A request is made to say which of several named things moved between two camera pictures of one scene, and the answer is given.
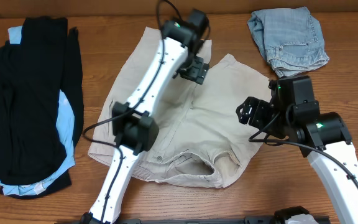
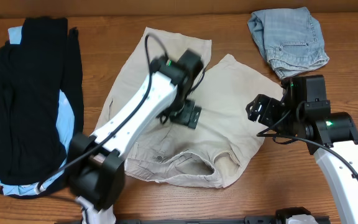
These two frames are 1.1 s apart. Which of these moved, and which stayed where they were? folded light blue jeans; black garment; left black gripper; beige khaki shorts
Moved: left black gripper
Stayed: beige khaki shorts; black garment; folded light blue jeans
